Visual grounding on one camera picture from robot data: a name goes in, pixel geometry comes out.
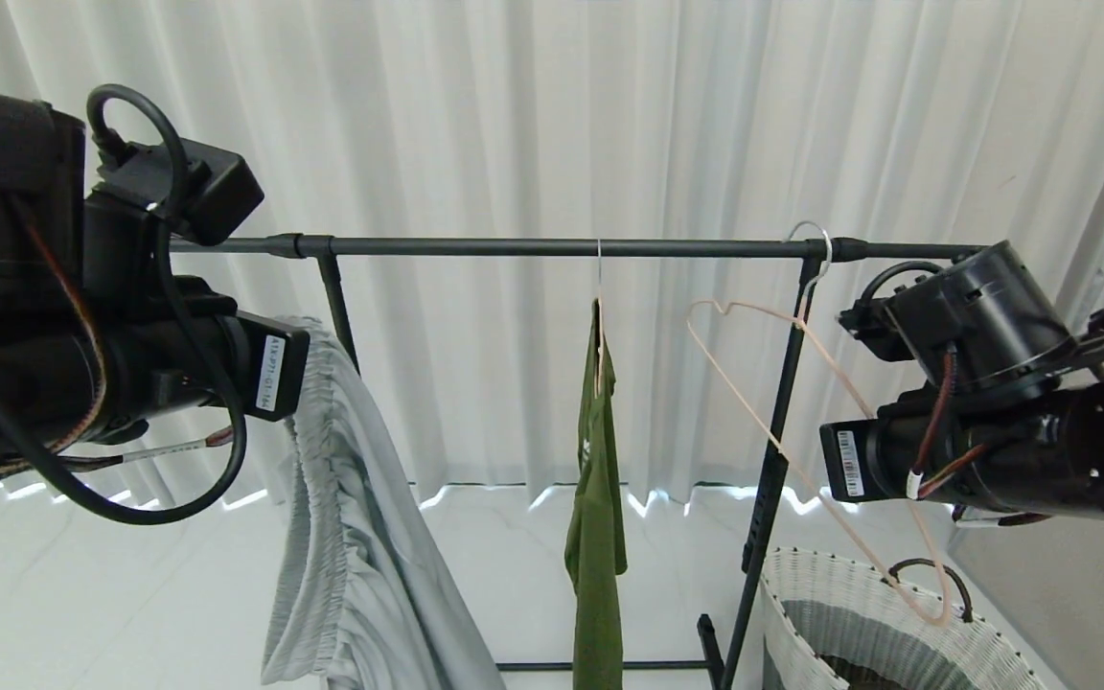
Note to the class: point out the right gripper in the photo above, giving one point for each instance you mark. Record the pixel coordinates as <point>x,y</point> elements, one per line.
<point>993,450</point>

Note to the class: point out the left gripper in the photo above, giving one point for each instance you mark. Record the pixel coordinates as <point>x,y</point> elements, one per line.
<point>178,374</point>

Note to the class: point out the pink clothes hanger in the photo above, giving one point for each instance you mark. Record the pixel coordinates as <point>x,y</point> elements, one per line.
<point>943,599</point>
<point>599,278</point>

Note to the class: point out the pale grey garment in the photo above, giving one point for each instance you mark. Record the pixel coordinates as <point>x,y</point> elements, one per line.
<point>351,537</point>

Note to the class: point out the green printed shirt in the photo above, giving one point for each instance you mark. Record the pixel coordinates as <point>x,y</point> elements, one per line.
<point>595,537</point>

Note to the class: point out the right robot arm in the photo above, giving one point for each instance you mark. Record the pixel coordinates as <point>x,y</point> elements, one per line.
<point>993,307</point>

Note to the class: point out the white laundry basket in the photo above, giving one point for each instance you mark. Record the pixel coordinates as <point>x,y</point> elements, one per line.
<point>801,613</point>

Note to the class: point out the black clothes rack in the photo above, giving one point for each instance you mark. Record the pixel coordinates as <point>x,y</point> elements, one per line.
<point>514,247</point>

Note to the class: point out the white curtain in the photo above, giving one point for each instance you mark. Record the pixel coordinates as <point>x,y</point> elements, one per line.
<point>609,115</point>

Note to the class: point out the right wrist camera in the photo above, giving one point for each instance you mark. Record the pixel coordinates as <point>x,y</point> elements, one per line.
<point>863,326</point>

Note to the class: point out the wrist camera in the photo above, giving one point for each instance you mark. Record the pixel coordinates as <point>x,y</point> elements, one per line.
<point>863,326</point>
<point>207,192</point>

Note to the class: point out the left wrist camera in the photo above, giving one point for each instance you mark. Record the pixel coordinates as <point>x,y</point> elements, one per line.
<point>207,192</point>

